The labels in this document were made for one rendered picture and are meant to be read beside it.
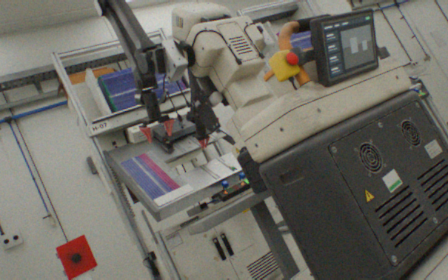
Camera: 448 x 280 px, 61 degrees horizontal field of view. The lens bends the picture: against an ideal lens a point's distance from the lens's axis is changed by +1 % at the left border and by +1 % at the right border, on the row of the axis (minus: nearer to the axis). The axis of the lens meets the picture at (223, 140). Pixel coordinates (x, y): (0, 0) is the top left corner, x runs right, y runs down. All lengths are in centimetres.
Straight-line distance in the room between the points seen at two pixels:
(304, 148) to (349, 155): 12
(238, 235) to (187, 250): 32
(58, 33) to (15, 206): 179
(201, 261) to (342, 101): 139
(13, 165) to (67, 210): 61
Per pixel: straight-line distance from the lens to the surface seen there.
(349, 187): 96
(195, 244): 218
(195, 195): 188
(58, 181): 381
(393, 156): 112
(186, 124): 239
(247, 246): 230
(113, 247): 375
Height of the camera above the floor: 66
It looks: 7 degrees up
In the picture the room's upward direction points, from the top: 27 degrees counter-clockwise
